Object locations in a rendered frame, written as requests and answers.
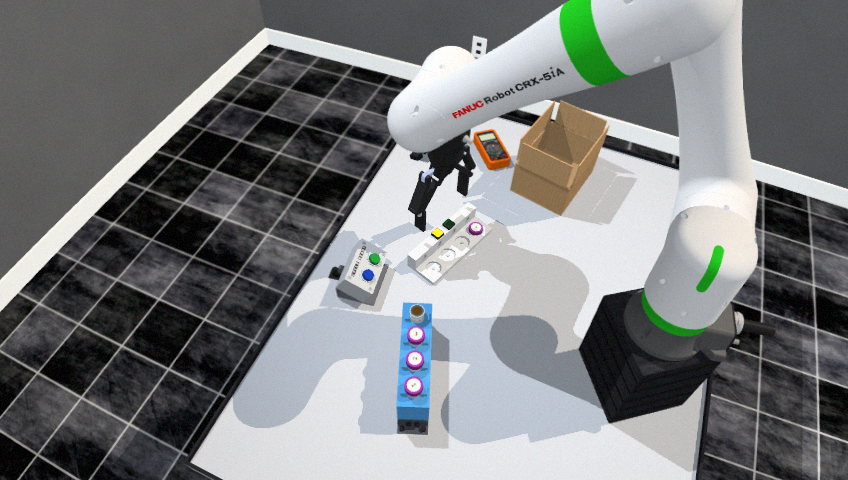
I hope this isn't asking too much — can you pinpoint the orange digital multimeter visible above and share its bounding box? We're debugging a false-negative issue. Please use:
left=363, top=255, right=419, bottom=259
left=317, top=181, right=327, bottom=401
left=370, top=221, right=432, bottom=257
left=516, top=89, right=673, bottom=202
left=473, top=129, right=511, bottom=170

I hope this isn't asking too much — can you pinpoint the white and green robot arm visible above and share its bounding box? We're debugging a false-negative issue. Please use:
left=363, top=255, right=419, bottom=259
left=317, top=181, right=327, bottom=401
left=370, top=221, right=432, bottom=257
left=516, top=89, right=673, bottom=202
left=387, top=0, right=776, bottom=362

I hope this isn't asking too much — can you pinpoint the white button housing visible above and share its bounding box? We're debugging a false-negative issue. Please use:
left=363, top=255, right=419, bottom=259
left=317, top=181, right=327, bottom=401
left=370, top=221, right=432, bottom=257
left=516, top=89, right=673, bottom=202
left=328, top=238, right=389, bottom=306

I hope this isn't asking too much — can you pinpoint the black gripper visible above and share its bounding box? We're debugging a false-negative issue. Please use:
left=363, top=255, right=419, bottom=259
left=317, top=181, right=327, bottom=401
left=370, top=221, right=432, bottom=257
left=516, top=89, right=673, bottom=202
left=408, top=144, right=476, bottom=232

